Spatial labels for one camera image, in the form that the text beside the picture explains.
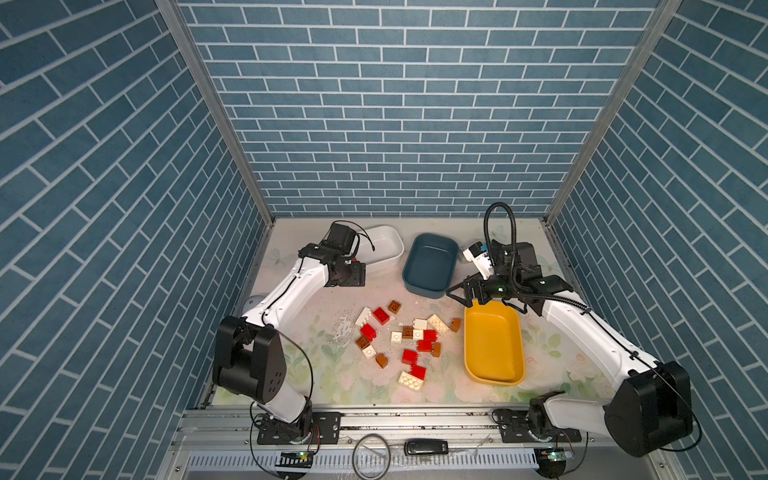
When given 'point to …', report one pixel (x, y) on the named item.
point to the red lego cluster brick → (426, 344)
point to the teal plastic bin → (430, 265)
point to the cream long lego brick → (437, 324)
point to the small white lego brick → (369, 352)
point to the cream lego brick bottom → (407, 379)
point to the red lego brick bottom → (418, 371)
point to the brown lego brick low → (381, 360)
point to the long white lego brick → (363, 317)
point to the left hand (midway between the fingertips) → (353, 276)
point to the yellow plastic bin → (494, 344)
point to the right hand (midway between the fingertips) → (455, 283)
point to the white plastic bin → (382, 249)
